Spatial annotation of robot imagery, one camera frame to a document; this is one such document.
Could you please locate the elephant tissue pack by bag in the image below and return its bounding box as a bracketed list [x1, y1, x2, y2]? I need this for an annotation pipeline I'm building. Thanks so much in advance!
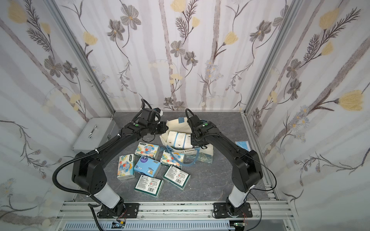
[161, 151, 185, 169]

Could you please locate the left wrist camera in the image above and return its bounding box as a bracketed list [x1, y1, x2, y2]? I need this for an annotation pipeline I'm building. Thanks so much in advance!
[154, 108, 163, 116]

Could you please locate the purple tissue pack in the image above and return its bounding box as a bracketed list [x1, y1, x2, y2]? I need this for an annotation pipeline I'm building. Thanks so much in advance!
[183, 134, 193, 150]

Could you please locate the cream canvas tote bag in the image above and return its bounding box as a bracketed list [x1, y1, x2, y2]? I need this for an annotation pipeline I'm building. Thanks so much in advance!
[160, 117, 214, 168]

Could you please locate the green barcode tissue pack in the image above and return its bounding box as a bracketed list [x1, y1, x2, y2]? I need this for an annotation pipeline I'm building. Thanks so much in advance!
[135, 175, 164, 197]
[163, 166, 191, 191]

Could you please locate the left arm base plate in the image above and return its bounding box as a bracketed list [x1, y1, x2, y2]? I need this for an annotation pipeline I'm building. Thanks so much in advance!
[97, 203, 140, 218]

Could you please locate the blue face mask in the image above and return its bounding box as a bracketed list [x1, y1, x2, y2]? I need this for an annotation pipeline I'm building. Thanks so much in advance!
[235, 141, 251, 152]

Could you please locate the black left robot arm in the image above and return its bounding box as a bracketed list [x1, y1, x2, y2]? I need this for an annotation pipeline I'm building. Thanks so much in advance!
[52, 99, 168, 210]

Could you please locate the white slotted cable duct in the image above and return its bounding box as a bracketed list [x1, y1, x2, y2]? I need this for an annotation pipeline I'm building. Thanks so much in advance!
[63, 220, 236, 231]

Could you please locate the elephant tissue pack far left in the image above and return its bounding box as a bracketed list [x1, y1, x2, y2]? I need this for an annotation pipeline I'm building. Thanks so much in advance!
[135, 142, 160, 159]

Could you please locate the blue tissue pack centre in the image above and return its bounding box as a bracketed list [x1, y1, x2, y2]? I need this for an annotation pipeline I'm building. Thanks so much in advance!
[134, 156, 161, 178]

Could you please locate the elephant tissue pack left upright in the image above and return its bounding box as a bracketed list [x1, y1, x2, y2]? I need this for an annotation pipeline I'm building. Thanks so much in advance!
[117, 154, 135, 181]

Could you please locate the grey metal box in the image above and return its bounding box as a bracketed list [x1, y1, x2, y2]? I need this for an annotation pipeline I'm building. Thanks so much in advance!
[72, 117, 119, 153]

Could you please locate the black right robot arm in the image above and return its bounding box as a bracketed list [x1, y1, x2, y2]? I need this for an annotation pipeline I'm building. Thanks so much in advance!
[185, 108, 270, 215]

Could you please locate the aluminium mounting rail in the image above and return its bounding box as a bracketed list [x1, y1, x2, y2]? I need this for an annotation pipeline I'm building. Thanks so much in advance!
[56, 201, 294, 221]

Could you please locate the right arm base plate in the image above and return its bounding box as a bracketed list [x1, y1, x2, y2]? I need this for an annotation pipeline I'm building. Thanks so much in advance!
[213, 202, 253, 218]

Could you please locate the white blue tissue pack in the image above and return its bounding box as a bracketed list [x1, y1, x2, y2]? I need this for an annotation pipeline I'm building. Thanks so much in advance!
[166, 131, 178, 148]

